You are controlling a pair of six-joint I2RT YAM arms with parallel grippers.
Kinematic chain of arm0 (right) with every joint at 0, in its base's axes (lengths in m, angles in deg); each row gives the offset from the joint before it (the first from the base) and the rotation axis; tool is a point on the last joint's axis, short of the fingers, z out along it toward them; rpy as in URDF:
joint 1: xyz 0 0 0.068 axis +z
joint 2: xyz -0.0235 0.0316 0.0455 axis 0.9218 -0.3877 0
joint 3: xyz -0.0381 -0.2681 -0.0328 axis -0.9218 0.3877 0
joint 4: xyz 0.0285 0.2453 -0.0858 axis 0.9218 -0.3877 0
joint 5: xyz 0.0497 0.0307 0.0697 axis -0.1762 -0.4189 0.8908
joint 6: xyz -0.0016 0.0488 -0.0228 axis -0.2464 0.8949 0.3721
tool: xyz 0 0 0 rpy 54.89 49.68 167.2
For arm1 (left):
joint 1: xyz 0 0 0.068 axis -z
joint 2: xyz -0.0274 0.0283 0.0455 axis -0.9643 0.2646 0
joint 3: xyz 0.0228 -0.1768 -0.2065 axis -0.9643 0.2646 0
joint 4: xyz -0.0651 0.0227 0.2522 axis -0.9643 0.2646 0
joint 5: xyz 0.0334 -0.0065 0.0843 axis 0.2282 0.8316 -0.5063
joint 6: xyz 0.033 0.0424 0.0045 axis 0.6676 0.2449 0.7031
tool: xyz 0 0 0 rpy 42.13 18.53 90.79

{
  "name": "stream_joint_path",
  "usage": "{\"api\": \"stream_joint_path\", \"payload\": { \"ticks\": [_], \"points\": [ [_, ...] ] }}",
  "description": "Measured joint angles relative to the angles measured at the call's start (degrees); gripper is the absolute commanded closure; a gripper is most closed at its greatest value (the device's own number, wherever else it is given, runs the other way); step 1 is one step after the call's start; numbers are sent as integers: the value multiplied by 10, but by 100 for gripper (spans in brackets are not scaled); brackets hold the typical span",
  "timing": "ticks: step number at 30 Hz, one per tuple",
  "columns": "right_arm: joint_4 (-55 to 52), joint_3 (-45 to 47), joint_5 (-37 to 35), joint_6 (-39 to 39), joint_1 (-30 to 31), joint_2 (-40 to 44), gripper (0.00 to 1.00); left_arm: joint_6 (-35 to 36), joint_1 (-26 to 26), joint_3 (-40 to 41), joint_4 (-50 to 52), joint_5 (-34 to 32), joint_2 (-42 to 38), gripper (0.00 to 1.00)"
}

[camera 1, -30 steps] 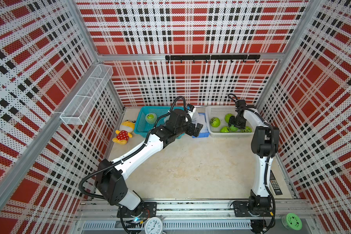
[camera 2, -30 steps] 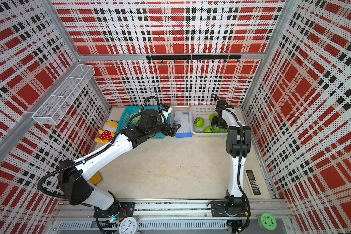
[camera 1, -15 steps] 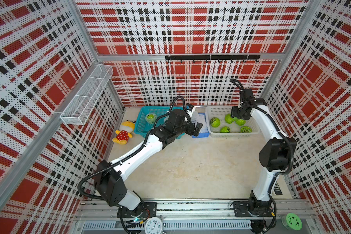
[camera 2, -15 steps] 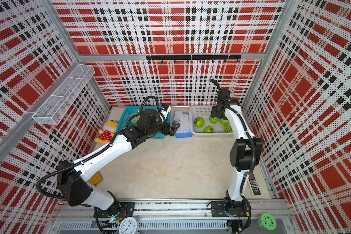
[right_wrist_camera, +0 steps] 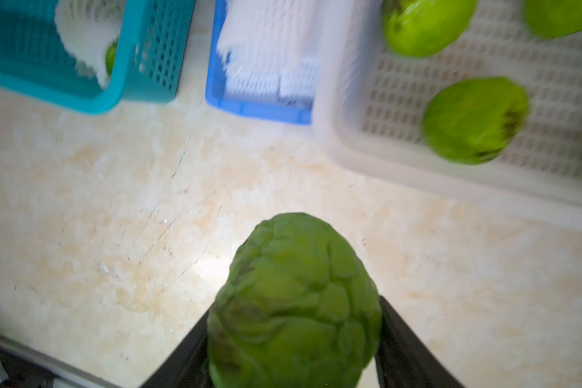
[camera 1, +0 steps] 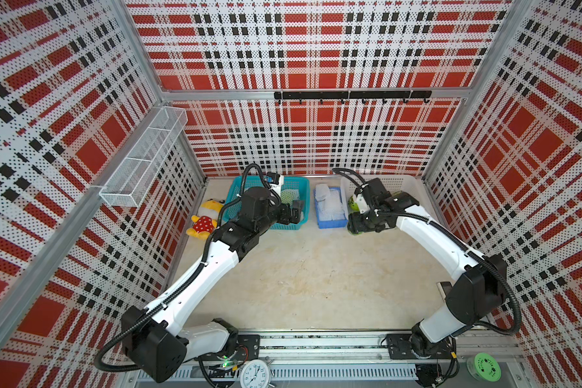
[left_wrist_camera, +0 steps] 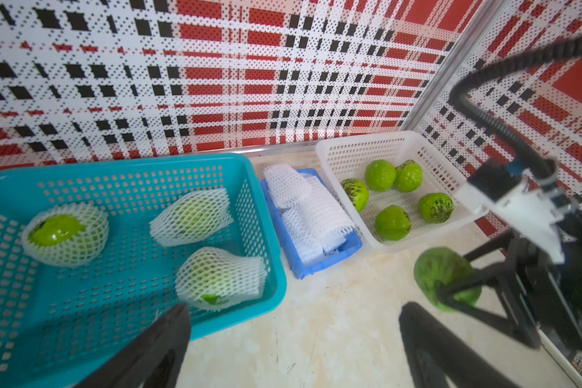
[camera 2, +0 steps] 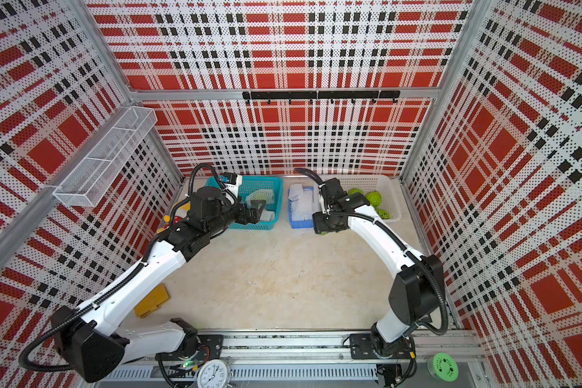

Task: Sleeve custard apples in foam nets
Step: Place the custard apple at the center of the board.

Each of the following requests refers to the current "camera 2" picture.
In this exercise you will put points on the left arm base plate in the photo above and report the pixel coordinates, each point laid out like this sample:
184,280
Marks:
195,348

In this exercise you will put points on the white perforated plastic basket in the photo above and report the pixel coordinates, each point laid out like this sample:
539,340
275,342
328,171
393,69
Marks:
370,183

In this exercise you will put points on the dark-spotted custard apple front right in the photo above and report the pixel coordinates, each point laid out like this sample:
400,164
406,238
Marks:
383,214

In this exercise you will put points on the blue plastic tray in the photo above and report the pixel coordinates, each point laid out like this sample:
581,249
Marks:
298,216

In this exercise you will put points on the green custard apple back right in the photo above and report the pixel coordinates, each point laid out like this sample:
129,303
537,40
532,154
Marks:
375,198

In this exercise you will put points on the teal plastic basket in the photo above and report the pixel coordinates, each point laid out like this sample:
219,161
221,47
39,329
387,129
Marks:
242,187

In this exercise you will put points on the round pressure gauge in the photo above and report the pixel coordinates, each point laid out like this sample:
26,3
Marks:
214,374

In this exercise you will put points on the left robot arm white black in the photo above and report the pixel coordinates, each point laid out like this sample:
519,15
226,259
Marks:
85,339

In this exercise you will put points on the black hook rail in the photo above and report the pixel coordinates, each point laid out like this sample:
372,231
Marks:
322,95

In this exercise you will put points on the wire mesh wall shelf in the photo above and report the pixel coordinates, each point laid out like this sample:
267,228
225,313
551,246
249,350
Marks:
89,181

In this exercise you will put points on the sleeved custard apple right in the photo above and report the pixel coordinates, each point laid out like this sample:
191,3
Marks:
266,195

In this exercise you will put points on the green tape spool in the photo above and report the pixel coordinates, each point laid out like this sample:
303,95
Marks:
443,367

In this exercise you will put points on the stack of white foam nets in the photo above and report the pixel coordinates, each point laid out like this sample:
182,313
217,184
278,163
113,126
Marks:
301,203

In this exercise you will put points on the yellow red plush toy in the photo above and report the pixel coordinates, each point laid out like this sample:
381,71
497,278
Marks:
181,213

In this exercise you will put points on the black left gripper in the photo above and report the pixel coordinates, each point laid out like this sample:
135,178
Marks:
255,214

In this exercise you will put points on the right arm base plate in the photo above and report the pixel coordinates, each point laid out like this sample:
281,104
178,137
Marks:
363,345

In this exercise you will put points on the yellow block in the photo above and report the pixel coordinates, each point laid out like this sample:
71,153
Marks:
152,302

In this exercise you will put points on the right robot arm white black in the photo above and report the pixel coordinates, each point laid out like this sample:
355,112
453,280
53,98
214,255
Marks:
418,296

